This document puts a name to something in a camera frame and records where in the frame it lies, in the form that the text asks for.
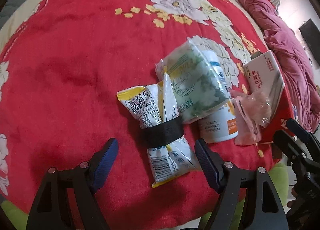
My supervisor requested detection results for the yellow white snack pouch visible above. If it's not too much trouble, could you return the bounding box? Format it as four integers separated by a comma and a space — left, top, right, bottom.
117, 72, 200, 188

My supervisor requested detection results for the small tissue packet green print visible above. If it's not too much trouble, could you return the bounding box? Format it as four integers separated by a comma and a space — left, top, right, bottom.
155, 39, 228, 124

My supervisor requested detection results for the person right hand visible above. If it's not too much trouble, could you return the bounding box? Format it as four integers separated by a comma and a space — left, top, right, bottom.
286, 188, 299, 208

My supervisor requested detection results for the white pill bottle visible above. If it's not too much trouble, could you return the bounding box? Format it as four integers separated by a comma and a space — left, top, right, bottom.
198, 50, 238, 143

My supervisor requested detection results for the pink pouch in plastic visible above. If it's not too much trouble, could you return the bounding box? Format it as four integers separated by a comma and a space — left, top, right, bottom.
231, 90, 272, 146

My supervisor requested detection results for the pink quilted duvet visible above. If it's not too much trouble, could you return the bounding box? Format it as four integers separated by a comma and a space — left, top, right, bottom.
238, 0, 319, 132

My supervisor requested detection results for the red tissue pack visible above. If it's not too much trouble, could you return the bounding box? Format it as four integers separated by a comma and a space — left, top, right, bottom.
242, 50, 296, 146

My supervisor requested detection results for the black wall television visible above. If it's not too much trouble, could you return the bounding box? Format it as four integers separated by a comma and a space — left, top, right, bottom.
299, 19, 320, 65

